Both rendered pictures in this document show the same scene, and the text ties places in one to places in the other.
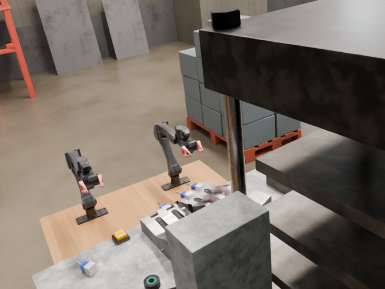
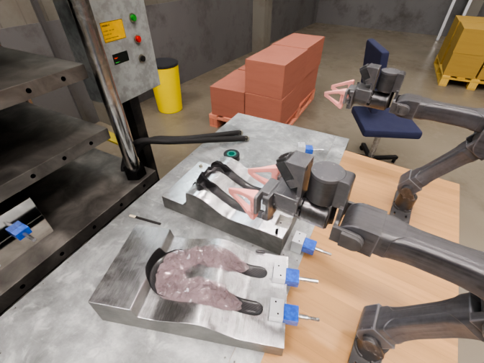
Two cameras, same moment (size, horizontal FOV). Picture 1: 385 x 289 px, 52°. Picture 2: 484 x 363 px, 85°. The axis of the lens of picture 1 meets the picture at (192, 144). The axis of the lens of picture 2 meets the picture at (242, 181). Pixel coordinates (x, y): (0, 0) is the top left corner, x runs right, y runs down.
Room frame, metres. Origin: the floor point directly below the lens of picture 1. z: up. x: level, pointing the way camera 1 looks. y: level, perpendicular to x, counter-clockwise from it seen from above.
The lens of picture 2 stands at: (2.39, -0.26, 1.58)
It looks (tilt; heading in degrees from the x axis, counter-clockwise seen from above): 40 degrees down; 148
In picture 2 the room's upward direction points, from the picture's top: straight up
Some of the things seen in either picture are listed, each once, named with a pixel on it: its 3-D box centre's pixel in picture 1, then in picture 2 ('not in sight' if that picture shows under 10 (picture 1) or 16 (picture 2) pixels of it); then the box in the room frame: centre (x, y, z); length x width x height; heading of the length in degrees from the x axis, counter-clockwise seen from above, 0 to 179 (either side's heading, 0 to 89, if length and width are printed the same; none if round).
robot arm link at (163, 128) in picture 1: (168, 135); (428, 267); (2.35, 0.14, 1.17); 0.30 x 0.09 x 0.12; 25
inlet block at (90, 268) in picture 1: (84, 265); (310, 149); (1.62, 0.64, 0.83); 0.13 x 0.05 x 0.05; 53
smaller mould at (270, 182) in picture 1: (285, 181); not in sight; (2.16, -0.56, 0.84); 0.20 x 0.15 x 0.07; 30
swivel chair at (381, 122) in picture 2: not in sight; (383, 115); (1.26, 1.90, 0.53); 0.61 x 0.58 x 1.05; 32
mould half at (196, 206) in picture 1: (224, 202); (199, 281); (1.99, -0.15, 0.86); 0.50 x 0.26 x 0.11; 48
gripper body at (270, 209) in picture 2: (187, 145); (287, 199); (2.11, 0.03, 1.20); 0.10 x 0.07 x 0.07; 116
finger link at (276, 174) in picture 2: (189, 151); (263, 181); (2.04, 0.02, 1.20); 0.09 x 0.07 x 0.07; 26
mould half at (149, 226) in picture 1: (181, 233); (233, 194); (1.74, 0.12, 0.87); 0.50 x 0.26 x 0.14; 30
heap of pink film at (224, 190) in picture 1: (222, 196); (200, 271); (1.99, -0.14, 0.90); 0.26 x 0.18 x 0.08; 48
